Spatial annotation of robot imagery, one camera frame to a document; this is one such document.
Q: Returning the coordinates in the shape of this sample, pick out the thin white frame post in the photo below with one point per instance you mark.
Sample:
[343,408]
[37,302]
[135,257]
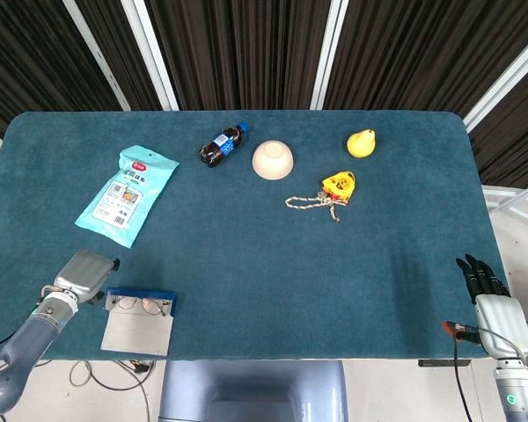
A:
[97,55]

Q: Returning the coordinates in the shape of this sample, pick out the teal velvet table cloth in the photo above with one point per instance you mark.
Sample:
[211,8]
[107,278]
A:
[312,272]

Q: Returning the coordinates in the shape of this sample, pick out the dark brown pleated curtain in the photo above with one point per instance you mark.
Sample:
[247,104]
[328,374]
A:
[246,44]

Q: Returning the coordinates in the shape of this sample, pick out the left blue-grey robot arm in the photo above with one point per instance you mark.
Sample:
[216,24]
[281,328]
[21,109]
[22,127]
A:
[26,347]

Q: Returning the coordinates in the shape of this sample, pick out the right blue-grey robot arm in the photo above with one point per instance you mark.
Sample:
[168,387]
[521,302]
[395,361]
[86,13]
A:
[519,393]

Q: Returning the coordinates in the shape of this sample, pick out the blue-grey robot torso base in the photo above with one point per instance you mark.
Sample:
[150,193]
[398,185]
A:
[253,391]

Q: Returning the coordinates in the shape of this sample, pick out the small cola bottle blue label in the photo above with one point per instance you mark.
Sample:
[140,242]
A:
[222,144]

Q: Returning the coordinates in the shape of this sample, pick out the wide white frame post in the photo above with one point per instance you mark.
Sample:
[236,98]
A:
[327,55]
[501,81]
[151,55]

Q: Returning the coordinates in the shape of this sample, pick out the cream ceramic bowl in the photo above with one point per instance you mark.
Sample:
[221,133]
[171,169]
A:
[273,160]

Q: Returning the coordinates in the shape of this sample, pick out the yellow tape measure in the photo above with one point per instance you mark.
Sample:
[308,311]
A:
[339,184]

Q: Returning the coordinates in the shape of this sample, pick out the white aluminium frame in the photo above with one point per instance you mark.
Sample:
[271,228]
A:
[510,206]

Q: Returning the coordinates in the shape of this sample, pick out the black power plug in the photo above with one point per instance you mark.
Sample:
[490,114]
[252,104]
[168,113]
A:
[140,366]

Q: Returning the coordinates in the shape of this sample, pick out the mint green wipes package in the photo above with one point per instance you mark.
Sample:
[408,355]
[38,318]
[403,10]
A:
[123,193]

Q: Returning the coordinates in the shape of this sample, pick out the eyeglasses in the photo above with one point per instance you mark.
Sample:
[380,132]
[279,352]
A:
[150,307]

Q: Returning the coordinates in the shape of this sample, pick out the yellow pear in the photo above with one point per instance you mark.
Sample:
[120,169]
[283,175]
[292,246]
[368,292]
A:
[361,144]

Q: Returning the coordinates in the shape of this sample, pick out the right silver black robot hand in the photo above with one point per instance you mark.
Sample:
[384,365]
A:
[501,323]

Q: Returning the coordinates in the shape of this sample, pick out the blue patterned glasses case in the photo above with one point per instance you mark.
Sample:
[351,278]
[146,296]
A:
[136,334]

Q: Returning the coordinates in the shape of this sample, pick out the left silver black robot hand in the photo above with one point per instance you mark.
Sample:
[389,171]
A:
[81,274]

